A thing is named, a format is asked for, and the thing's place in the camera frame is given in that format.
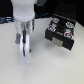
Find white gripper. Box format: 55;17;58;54
14;19;35;65

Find black kcup drawer holder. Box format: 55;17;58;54
44;0;84;52

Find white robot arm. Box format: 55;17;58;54
11;0;35;65

